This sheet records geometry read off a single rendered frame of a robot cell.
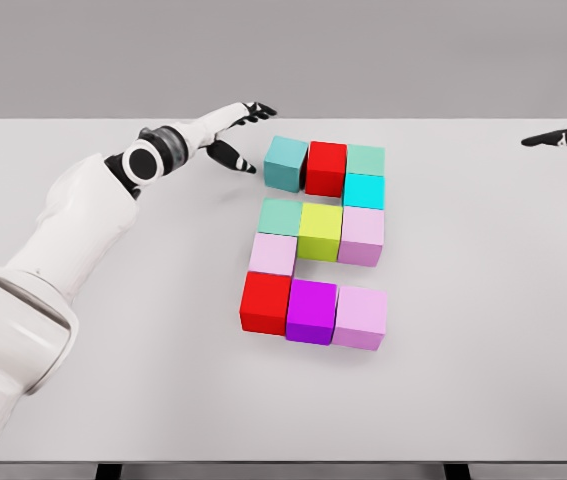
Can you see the red cube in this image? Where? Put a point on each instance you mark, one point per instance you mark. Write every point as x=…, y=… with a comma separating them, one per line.
x=264, y=302
x=324, y=167

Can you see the yellow-green cube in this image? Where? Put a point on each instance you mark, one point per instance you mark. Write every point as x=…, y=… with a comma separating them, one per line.
x=319, y=230

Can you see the cyan cube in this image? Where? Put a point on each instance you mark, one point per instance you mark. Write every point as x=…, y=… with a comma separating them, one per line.
x=364, y=191

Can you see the teal cube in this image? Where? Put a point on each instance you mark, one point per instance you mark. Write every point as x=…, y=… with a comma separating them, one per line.
x=285, y=162

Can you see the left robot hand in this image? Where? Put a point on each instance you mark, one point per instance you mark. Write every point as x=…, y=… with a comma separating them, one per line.
x=228, y=122

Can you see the magenta cube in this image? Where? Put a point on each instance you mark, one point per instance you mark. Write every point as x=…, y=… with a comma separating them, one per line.
x=311, y=311

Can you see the mint green cube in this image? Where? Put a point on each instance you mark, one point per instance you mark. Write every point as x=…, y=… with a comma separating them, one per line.
x=279, y=216
x=366, y=159

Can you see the light pink cube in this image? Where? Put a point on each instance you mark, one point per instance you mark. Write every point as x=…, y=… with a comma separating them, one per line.
x=360, y=316
x=273, y=254
x=360, y=235

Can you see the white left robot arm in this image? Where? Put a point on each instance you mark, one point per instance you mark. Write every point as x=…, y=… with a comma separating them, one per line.
x=63, y=220

